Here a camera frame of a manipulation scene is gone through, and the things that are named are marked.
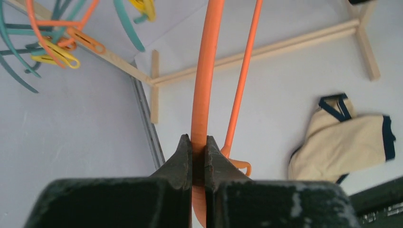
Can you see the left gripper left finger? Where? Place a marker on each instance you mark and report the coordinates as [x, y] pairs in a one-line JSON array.
[[162, 200]]

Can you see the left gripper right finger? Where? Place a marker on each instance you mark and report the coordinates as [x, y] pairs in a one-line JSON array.
[[235, 201]]

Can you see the beige underwear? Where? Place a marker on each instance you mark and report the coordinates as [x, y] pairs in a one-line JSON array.
[[338, 142]]

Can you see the orange hanger with clips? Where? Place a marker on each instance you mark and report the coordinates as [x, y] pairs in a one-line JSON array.
[[202, 95]]

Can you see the teal hanger with clips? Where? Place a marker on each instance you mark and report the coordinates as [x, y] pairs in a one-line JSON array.
[[147, 10]]

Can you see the black white-banded underwear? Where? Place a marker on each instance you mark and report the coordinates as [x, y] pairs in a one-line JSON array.
[[357, 2]]

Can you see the dark teal empty hanger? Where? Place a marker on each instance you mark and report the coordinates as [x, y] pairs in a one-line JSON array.
[[7, 67]]

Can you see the wooden clothes rack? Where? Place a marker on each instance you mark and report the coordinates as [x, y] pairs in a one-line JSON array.
[[356, 25]]

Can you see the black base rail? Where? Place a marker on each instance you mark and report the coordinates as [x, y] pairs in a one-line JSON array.
[[380, 206]]

